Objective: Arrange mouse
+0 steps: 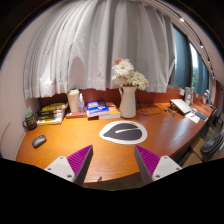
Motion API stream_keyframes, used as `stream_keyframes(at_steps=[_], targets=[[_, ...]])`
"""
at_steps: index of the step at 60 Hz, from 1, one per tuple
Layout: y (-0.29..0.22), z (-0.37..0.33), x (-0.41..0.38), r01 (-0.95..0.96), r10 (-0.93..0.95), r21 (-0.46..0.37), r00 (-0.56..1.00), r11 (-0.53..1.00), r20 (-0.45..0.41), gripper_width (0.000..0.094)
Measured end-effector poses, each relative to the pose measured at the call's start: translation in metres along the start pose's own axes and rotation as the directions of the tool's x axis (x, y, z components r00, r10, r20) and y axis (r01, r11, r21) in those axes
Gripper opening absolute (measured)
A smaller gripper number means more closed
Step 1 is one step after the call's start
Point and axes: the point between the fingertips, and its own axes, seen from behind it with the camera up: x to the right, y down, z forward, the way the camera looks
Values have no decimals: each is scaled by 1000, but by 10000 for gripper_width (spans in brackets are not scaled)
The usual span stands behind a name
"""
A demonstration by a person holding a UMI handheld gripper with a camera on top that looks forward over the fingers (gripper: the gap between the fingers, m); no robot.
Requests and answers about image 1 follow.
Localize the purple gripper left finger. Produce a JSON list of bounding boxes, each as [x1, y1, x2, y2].
[[45, 145, 93, 186]]

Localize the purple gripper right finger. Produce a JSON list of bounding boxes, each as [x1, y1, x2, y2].
[[134, 145, 181, 185]]

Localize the round white black mouse pad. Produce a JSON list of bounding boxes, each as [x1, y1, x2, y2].
[[99, 120, 148, 145]]

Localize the grey computer mouse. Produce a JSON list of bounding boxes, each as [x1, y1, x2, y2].
[[32, 135, 46, 148]]

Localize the red flat book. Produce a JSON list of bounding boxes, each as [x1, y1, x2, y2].
[[65, 112, 87, 119]]

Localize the black office chair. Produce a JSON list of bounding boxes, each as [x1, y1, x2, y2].
[[200, 133, 224, 162]]

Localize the stack of yellow black books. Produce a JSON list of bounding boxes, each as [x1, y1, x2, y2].
[[36, 103, 68, 125]]

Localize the white ceramic jug vase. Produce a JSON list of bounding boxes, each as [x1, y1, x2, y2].
[[119, 87, 136, 118]]

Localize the dark green mug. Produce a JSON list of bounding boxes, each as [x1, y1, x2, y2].
[[22, 112, 37, 130]]

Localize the blue book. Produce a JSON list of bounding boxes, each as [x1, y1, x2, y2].
[[87, 100, 110, 117]]

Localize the white paper sheet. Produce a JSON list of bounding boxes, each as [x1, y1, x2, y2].
[[186, 112, 200, 124]]

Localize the clear sanitizer bottle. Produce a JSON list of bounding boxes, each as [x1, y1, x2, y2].
[[78, 93, 85, 113]]

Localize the yellow orange book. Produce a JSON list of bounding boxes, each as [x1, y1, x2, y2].
[[99, 102, 120, 120]]

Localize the white flower bouquet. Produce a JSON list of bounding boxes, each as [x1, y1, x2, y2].
[[112, 58, 149, 91]]

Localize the dark blue curtain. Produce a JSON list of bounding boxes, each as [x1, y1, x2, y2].
[[169, 27, 209, 95]]

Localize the white curtain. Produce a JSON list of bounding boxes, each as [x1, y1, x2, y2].
[[23, 0, 175, 99]]

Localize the black cable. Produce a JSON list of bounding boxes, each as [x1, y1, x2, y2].
[[134, 98, 164, 117]]

